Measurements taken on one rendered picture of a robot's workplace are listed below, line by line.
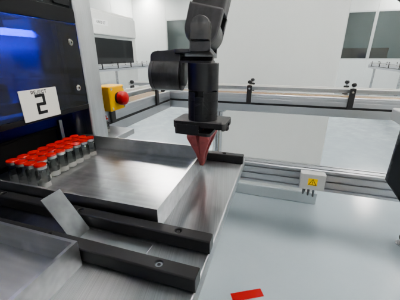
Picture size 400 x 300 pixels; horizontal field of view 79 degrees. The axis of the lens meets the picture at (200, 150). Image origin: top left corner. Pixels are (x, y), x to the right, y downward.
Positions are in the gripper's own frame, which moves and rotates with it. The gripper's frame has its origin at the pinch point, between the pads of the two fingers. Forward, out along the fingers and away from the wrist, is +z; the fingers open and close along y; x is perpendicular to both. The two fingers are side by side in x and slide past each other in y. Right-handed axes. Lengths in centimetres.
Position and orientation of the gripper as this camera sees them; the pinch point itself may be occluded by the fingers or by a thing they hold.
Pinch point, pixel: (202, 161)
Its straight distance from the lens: 51.6
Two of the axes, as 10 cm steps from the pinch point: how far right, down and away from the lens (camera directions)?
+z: -0.1, 9.3, 3.6
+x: -3.0, 3.4, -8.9
